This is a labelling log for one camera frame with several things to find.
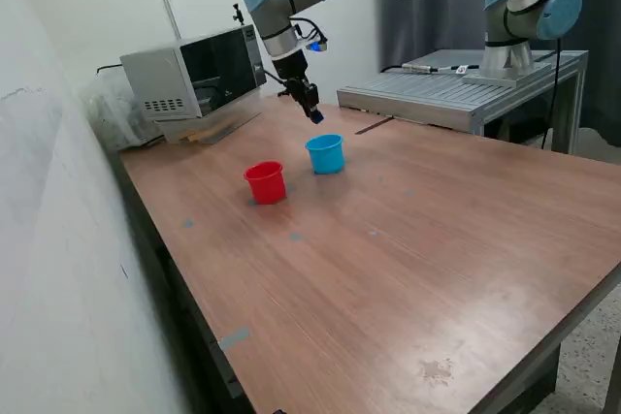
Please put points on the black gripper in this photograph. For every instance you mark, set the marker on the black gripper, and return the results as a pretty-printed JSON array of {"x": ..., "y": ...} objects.
[{"x": 290, "y": 67}]

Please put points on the blue cube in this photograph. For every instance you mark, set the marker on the blue cube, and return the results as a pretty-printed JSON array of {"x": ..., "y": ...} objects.
[{"x": 318, "y": 118}]

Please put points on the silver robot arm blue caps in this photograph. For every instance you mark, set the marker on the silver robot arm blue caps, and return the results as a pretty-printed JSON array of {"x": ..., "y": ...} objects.
[{"x": 274, "y": 26}]

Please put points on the blue plastic cup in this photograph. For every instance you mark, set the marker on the blue plastic cup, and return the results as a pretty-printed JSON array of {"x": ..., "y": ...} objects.
[{"x": 325, "y": 157}]

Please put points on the dark flat strip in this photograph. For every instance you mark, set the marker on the dark flat strip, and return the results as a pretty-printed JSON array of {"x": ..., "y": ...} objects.
[{"x": 373, "y": 125}]

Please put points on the clear plastic stand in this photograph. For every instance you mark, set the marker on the clear plastic stand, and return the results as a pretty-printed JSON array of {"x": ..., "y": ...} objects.
[{"x": 218, "y": 118}]

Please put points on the red plastic cup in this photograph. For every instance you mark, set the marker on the red plastic cup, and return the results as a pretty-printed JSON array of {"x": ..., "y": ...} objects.
[{"x": 264, "y": 186}]

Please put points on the light wooden strip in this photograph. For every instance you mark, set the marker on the light wooden strip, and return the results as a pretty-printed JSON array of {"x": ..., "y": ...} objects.
[{"x": 204, "y": 134}]

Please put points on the aluminium profile table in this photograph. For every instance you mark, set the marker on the aluminium profile table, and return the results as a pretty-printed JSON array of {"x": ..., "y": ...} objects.
[{"x": 427, "y": 94}]

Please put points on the grey microwave oven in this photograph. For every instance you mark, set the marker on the grey microwave oven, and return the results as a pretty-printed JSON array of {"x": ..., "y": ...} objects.
[{"x": 155, "y": 79}]

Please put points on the thin white rod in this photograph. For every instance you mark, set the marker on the thin white rod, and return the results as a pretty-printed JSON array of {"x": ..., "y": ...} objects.
[{"x": 172, "y": 19}]

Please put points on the white warning tag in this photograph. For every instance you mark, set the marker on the white warning tag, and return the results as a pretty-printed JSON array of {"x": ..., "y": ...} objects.
[{"x": 463, "y": 69}]

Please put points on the clear plastic bag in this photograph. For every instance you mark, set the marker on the clear plastic bag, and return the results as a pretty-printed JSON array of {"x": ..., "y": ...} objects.
[{"x": 111, "y": 113}]

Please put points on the aluminium robot mounting plate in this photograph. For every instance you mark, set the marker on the aluminium robot mounting plate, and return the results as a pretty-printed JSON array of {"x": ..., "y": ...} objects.
[{"x": 504, "y": 75}]

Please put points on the large grey tape strip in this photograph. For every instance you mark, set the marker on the large grey tape strip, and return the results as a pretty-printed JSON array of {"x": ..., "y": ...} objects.
[{"x": 234, "y": 339}]

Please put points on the dark grey curtain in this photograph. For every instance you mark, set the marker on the dark grey curtain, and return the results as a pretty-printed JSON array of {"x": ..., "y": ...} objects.
[{"x": 604, "y": 94}]

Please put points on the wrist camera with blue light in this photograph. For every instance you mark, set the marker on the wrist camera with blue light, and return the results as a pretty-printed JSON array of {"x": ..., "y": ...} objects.
[{"x": 317, "y": 45}]

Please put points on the small black camera mount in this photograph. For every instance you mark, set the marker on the small black camera mount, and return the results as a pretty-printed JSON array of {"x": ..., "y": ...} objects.
[{"x": 238, "y": 14}]

